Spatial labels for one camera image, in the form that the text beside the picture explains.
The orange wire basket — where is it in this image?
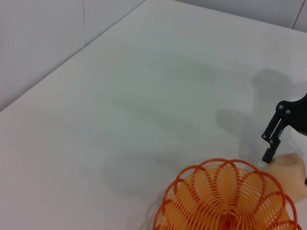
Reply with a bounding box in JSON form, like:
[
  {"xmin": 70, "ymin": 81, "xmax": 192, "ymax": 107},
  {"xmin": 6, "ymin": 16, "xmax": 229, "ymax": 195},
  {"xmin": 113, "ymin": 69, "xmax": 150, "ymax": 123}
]
[{"xmin": 152, "ymin": 157, "xmax": 304, "ymax": 230}]

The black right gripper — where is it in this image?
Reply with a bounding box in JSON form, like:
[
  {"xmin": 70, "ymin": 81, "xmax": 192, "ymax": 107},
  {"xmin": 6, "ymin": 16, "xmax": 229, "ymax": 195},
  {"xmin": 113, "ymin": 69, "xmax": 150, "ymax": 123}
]
[{"xmin": 261, "ymin": 92, "xmax": 307, "ymax": 185}]

